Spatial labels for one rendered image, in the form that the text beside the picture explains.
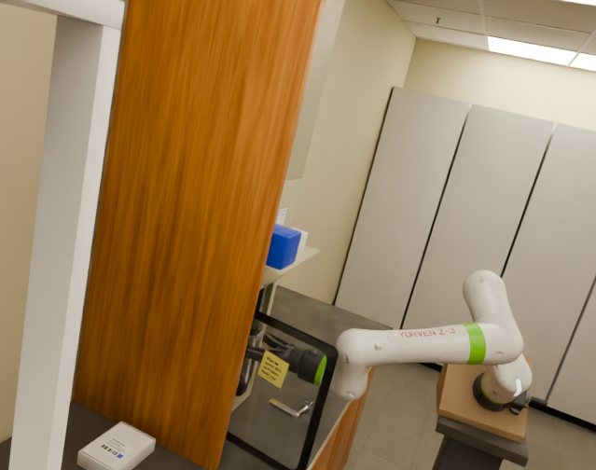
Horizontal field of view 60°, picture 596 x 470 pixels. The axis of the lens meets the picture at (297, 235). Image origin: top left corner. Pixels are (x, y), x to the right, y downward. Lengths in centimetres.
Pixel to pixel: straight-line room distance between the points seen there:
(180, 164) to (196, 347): 47
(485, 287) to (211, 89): 95
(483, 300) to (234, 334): 73
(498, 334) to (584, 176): 288
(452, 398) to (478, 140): 257
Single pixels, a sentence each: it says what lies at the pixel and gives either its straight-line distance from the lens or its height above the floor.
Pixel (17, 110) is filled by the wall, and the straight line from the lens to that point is 129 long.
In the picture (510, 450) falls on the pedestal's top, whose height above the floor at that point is 94.
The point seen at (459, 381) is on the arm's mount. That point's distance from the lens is 216.
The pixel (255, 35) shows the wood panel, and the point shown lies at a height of 205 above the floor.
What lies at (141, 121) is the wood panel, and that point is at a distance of 139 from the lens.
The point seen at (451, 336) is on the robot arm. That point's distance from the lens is 151.
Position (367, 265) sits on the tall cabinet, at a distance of 453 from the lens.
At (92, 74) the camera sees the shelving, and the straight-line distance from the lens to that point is 43.
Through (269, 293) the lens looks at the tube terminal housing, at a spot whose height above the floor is 131.
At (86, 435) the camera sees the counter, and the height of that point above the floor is 94.
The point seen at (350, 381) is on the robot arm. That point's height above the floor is 124.
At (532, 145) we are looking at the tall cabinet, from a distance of 429.
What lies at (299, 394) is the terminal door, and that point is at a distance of 138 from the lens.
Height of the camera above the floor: 194
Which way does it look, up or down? 15 degrees down
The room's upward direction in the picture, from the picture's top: 14 degrees clockwise
